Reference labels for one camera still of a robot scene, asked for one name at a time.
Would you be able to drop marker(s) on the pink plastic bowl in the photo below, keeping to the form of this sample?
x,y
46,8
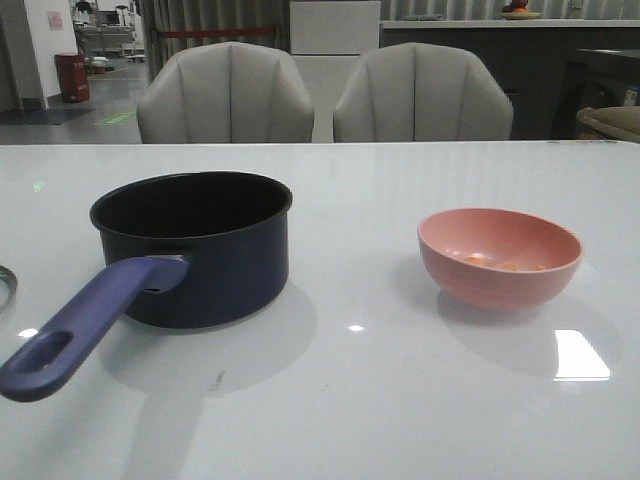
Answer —
x,y
446,237

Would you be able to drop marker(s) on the glass pot lid blue knob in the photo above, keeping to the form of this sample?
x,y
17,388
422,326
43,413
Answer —
x,y
9,285

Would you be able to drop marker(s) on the dark blue saucepan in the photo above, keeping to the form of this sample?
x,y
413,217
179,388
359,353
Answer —
x,y
182,251

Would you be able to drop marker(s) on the left grey upholstered chair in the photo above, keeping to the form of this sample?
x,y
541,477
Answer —
x,y
227,93

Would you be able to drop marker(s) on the grey upholstered chair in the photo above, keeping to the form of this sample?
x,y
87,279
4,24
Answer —
x,y
417,92
227,93

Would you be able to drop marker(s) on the right grey upholstered chair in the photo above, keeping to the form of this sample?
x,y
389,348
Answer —
x,y
417,92

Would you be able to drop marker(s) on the white refrigerator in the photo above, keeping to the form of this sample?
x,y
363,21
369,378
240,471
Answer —
x,y
326,39

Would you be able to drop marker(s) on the red barrier belt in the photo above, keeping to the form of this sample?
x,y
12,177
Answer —
x,y
218,33

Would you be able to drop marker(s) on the dark cabinet counter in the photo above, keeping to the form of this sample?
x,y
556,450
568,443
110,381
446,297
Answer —
x,y
528,58

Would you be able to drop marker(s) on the red bin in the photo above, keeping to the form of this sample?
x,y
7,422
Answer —
x,y
72,77

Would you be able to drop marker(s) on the fruit plate on counter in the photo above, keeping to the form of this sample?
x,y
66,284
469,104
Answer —
x,y
518,10

